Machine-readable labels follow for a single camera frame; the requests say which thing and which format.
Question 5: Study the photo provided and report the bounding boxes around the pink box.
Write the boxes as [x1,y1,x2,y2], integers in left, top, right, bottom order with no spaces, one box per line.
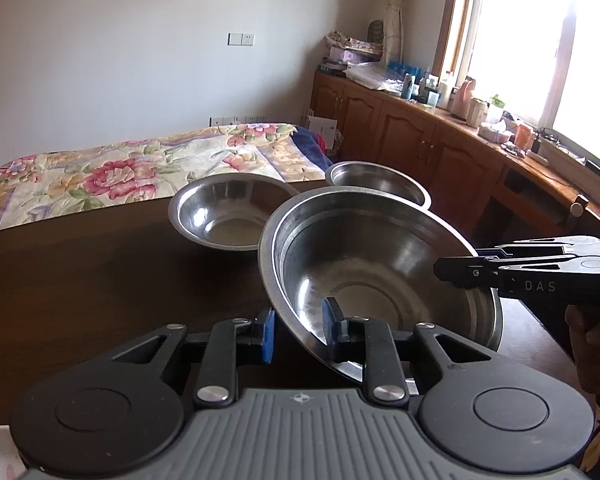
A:
[329,46,381,63]

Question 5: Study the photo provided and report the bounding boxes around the blue cosmetic box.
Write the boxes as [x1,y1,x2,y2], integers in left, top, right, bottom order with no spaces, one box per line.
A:
[387,60,423,77]

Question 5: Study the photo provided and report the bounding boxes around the floral blanket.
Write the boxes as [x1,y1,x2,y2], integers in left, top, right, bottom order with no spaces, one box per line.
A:
[0,121,333,236]

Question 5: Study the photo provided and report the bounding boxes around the white bottle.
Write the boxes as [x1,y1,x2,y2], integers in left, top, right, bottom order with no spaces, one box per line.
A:
[437,71,453,109]

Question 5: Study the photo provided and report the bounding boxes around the patterned beige curtain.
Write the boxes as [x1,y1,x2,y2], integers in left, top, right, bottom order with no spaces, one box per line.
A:
[382,0,411,63]

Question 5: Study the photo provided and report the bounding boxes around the large steel bowl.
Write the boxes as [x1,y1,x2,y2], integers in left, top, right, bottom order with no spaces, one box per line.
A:
[257,186,504,381]

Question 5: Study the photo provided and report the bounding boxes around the medium steel bowl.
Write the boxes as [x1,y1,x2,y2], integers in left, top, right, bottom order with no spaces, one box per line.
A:
[168,176,301,251]

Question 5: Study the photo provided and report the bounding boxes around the stack of folded cloths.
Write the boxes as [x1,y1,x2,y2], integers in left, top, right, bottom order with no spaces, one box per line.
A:
[325,30,383,53]

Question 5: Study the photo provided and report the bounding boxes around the wooden framed window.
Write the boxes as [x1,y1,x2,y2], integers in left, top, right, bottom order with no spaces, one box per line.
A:
[432,0,600,136]

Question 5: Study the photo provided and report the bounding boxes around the wooden cabinet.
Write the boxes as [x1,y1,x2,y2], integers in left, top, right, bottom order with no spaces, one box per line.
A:
[310,70,600,261]

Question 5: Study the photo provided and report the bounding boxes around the pink thermos jug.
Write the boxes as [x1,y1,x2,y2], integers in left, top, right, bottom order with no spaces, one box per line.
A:
[452,77,476,120]

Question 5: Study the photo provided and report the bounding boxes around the white power strip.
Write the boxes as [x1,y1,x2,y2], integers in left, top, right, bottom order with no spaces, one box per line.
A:
[539,135,593,166]

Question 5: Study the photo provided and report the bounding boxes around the small steel bowl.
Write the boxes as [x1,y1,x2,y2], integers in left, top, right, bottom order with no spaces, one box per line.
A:
[325,161,432,209]

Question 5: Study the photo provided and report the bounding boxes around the white paper bag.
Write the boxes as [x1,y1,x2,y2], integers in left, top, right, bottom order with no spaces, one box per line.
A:
[307,115,338,148]

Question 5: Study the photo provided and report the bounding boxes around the green lid bottle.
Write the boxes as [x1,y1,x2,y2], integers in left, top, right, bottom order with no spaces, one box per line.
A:
[487,94,507,123]

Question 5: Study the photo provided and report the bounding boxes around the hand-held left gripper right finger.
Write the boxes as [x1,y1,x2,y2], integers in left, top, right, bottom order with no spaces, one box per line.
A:
[322,297,492,408]

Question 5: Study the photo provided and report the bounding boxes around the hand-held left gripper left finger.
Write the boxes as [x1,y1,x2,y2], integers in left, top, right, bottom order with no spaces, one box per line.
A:
[111,308,277,408]

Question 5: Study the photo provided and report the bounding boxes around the beige cup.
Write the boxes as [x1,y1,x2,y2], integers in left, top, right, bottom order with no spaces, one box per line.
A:
[467,96,488,128]

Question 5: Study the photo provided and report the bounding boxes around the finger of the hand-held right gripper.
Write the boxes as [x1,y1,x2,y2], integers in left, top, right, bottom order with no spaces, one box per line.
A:
[475,236,600,260]
[434,255,578,292]

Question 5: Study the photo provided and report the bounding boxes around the white tissue pack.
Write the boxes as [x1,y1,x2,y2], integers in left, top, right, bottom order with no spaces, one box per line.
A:
[478,120,513,145]

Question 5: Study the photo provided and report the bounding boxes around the person's right hand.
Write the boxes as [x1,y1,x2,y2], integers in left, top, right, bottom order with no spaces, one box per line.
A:
[565,305,600,396]

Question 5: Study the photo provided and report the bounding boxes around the clear plastic bags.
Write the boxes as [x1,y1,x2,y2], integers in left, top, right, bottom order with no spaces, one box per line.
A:
[345,62,406,93]

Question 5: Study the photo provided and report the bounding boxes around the low wall socket row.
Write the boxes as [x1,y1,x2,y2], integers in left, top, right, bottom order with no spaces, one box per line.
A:
[209,114,270,127]

